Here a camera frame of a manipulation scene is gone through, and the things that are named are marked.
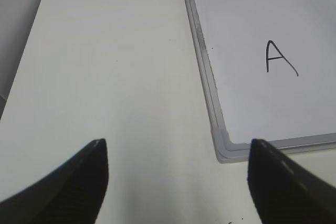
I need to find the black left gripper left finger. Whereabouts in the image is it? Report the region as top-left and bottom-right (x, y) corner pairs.
(1, 139), (109, 223)

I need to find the white board with grey frame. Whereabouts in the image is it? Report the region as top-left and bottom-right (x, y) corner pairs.
(185, 0), (335, 163)

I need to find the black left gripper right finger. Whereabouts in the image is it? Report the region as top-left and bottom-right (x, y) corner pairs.
(247, 139), (335, 223)

